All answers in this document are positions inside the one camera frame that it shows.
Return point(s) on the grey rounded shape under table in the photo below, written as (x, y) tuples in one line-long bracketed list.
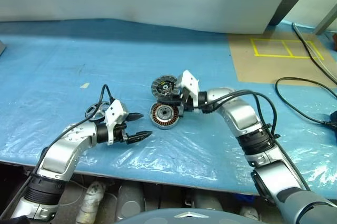
[(208, 201), (130, 200)]

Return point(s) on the yellow tape marking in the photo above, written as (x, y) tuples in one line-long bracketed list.
[(255, 55)]

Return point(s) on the grey robot torso silver chevron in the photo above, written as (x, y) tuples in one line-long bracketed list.
[(158, 218)]

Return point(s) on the silver spoked rotor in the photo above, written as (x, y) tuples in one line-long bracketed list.
[(103, 106)]

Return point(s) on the black flat panel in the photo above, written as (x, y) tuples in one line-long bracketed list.
[(292, 0)]

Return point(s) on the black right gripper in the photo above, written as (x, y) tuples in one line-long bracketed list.
[(188, 101)]

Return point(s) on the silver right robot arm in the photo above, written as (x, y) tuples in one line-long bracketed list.
[(242, 118)]

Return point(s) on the brown cardboard sheet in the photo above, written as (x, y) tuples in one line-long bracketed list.
[(250, 63)]

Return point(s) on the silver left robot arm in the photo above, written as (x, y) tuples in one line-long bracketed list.
[(60, 153)]

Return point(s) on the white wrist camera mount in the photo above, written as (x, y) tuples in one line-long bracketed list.
[(189, 80), (116, 111)]

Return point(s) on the grey aluminium profile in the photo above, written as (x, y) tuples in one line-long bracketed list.
[(327, 19)]

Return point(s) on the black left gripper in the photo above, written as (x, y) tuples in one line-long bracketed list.
[(121, 133)]

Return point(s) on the silver motor housing copper windings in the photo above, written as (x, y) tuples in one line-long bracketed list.
[(158, 114)]

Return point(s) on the round silver motor lid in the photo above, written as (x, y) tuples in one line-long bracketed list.
[(160, 87)]

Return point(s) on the blue plastic table cover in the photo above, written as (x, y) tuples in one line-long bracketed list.
[(158, 50)]

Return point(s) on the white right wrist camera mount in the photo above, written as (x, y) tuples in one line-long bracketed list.
[(189, 80)]

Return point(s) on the small beige tape scrap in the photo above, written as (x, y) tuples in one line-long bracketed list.
[(84, 85)]

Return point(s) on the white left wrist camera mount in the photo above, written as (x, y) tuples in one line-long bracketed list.
[(116, 111)]

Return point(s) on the black plug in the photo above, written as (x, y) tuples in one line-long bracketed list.
[(333, 121)]

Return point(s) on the white rounded object under table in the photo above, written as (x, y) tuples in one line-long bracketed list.
[(92, 197)]

